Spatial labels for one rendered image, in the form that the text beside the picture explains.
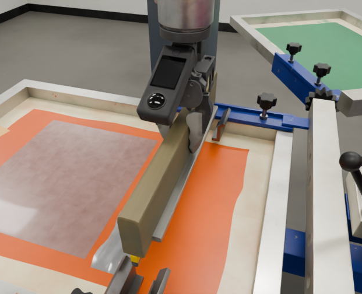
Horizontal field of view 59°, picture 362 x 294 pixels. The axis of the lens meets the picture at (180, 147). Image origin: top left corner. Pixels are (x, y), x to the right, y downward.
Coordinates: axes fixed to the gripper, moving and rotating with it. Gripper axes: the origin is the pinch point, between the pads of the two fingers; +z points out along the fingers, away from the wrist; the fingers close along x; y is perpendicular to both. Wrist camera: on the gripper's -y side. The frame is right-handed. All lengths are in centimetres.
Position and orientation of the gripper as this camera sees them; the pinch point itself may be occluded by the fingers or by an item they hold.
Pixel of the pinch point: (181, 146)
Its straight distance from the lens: 55.0
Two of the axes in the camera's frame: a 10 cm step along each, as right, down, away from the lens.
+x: -9.5, -1.9, 2.4
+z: 0.0, 7.8, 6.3
